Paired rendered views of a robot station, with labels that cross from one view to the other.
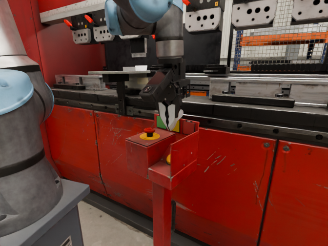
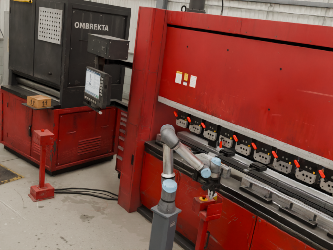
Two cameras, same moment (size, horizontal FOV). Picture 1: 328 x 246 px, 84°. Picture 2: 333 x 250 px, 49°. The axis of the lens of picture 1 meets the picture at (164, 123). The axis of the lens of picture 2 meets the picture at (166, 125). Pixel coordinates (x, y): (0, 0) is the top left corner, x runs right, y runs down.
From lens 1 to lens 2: 254 cm
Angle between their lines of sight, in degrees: 17
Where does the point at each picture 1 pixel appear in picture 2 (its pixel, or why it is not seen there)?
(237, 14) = (255, 155)
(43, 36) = (156, 108)
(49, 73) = (153, 132)
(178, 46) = (216, 175)
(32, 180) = (173, 205)
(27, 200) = (172, 208)
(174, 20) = (215, 168)
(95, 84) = not seen: hidden behind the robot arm
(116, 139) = (188, 192)
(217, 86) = (245, 181)
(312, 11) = (279, 167)
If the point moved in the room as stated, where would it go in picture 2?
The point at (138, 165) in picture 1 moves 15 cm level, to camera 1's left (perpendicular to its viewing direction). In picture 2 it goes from (195, 209) to (179, 204)
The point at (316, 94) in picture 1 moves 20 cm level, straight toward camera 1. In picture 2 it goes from (280, 201) to (261, 204)
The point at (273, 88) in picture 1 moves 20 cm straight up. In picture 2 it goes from (266, 192) to (271, 169)
